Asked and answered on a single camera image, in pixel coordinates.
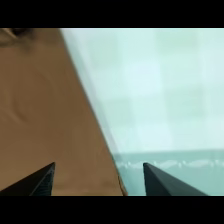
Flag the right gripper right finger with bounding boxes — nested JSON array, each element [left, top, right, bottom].
[[142, 162, 208, 197]]

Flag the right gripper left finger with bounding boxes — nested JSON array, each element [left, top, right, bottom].
[[0, 161, 56, 197]]

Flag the brown T-shirt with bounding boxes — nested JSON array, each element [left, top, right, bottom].
[[0, 28, 128, 197]]

